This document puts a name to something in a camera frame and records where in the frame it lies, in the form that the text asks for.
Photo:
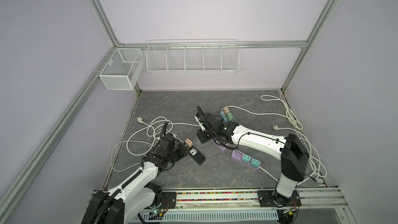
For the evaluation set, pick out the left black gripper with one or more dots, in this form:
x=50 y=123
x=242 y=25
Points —
x=182 y=152

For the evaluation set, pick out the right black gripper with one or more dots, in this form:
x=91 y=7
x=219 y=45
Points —
x=200 y=134

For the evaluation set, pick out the pink plug adapter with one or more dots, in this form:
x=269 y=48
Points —
x=188 y=143

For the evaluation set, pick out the black power strip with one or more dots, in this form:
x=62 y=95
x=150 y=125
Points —
x=196 y=155

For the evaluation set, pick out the purple power strip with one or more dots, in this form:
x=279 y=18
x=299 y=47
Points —
x=236 y=155
x=221 y=148

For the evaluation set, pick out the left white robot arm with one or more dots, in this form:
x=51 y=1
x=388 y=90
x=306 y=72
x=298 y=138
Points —
x=133 y=183

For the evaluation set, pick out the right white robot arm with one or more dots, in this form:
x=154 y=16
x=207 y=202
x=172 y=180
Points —
x=289 y=150

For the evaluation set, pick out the teal power strip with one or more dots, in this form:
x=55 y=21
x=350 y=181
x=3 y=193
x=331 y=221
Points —
x=224 y=117

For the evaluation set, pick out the pink adapter on teal strip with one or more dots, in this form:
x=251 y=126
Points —
x=225 y=110

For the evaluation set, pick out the green adapter on teal strip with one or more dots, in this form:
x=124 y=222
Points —
x=229 y=116

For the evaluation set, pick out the white mesh box basket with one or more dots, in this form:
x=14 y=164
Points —
x=123 y=69

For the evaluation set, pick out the white wire shelf basket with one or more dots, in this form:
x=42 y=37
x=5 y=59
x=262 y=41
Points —
x=193 y=56

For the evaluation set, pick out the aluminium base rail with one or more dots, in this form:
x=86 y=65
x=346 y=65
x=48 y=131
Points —
x=235 y=198

